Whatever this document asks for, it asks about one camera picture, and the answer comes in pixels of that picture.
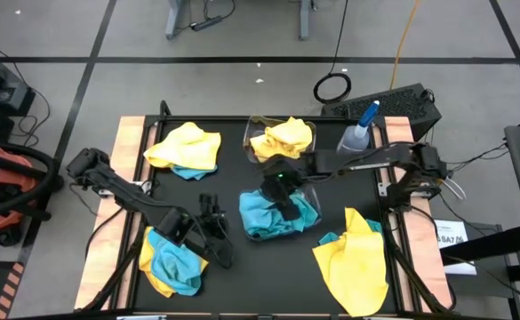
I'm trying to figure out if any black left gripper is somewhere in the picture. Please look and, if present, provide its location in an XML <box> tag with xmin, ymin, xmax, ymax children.
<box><xmin>192</xmin><ymin>193</ymin><xmax>234</xmax><ymax>268</ymax></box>

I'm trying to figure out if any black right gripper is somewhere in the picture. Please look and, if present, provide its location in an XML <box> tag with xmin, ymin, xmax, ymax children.
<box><xmin>259</xmin><ymin>159</ymin><xmax>308</xmax><ymax>222</ymax></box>

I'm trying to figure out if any blue microfiber towel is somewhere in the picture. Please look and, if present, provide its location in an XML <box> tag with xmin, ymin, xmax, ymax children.
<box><xmin>239</xmin><ymin>189</ymin><xmax>287</xmax><ymax>239</ymax></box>
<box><xmin>170</xmin><ymin>164</ymin><xmax>219</xmax><ymax>181</ymax></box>
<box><xmin>147</xmin><ymin>228</ymin><xmax>204</xmax><ymax>298</ymax></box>
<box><xmin>263</xmin><ymin>188</ymin><xmax>321</xmax><ymax>236</ymax></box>

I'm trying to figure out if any teal microfiber towel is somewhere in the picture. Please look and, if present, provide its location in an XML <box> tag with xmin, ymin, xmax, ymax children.
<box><xmin>317</xmin><ymin>218</ymin><xmax>384</xmax><ymax>246</ymax></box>

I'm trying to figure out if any yellow microfiber towel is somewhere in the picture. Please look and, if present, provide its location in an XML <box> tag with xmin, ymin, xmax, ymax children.
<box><xmin>263</xmin><ymin>116</ymin><xmax>314</xmax><ymax>155</ymax></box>
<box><xmin>311</xmin><ymin>206</ymin><xmax>390</xmax><ymax>317</ymax></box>
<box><xmin>138</xmin><ymin>225</ymin><xmax>210</xmax><ymax>299</ymax></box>
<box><xmin>249</xmin><ymin>132</ymin><xmax>303</xmax><ymax>162</ymax></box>
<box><xmin>142</xmin><ymin>122</ymin><xmax>222</xmax><ymax>172</ymax></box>

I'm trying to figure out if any clear plastic basket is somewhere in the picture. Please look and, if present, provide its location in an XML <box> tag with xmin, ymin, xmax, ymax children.
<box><xmin>239</xmin><ymin>181</ymin><xmax>324</xmax><ymax>242</ymax></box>
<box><xmin>243</xmin><ymin>115</ymin><xmax>318</xmax><ymax>165</ymax></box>

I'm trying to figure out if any spray bottle with blue nozzle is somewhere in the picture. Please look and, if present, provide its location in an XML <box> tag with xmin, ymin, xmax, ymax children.
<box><xmin>335</xmin><ymin>100</ymin><xmax>380</xmax><ymax>156</ymax></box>

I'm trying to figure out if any black perforated computer tower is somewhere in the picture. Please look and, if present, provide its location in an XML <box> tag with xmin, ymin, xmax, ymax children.
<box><xmin>320</xmin><ymin>83</ymin><xmax>443</xmax><ymax>144</ymax></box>

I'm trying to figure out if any white paper sign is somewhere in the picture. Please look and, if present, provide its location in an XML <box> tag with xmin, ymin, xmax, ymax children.
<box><xmin>432</xmin><ymin>219</ymin><xmax>477</xmax><ymax>276</ymax></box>

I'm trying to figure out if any black power strip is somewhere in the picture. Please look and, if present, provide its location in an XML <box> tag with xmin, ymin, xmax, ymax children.
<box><xmin>190</xmin><ymin>15</ymin><xmax>224</xmax><ymax>32</ymax></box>

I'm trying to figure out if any grey desk leg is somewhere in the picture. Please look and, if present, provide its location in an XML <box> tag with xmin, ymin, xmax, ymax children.
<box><xmin>298</xmin><ymin>0</ymin><xmax>310</xmax><ymax>41</ymax></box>
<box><xmin>164</xmin><ymin>0</ymin><xmax>188</xmax><ymax>40</ymax></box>

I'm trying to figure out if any orange and black shop vacuum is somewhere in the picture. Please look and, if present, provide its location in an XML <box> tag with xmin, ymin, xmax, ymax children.
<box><xmin>0</xmin><ymin>137</ymin><xmax>65</xmax><ymax>248</ymax></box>

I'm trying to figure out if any black floor beam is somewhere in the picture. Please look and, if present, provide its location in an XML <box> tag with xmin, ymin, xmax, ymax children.
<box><xmin>439</xmin><ymin>224</ymin><xmax>520</xmax><ymax>268</ymax></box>

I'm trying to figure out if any black equipment box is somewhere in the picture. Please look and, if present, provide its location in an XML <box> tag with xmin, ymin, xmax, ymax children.
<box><xmin>0</xmin><ymin>42</ymin><xmax>36</xmax><ymax>143</ymax></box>

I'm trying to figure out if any black aluminium rig frame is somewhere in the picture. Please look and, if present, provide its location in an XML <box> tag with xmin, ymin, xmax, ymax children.
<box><xmin>75</xmin><ymin>100</ymin><xmax>454</xmax><ymax>320</ymax></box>

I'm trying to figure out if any black coiled cable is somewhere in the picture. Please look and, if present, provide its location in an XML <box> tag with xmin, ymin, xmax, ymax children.
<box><xmin>312</xmin><ymin>0</ymin><xmax>353</xmax><ymax>106</ymax></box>

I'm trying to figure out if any black vacuum hose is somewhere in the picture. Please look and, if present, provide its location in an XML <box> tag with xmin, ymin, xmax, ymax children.
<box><xmin>0</xmin><ymin>141</ymin><xmax>60</xmax><ymax>220</ymax></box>

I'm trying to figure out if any orange extension cable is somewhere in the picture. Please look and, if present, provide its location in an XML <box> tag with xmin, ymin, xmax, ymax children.
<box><xmin>388</xmin><ymin>0</ymin><xmax>420</xmax><ymax>90</ymax></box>

